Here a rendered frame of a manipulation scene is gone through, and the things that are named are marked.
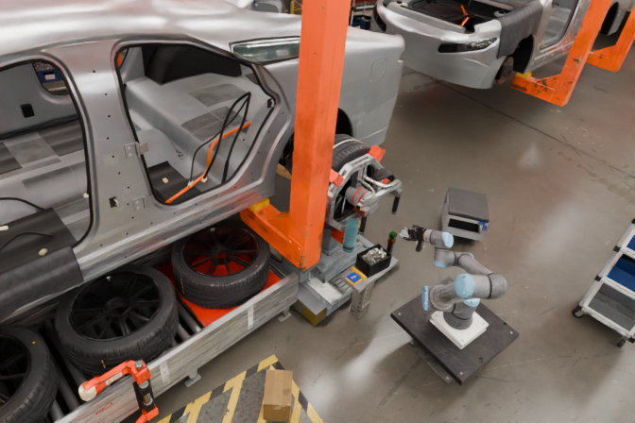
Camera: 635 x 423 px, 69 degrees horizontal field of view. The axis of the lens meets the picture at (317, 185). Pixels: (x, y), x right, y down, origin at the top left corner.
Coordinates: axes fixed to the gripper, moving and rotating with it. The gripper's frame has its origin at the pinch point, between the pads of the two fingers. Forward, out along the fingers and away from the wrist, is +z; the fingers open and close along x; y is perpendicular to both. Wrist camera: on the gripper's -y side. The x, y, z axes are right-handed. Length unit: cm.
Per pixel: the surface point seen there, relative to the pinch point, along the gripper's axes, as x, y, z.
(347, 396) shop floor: 77, -75, 6
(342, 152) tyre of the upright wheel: 12, 63, 24
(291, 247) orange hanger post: 60, 15, 42
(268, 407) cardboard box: 122, -51, 21
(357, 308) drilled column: 26, -51, 32
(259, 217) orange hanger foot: 56, 32, 72
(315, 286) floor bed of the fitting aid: 31, -38, 66
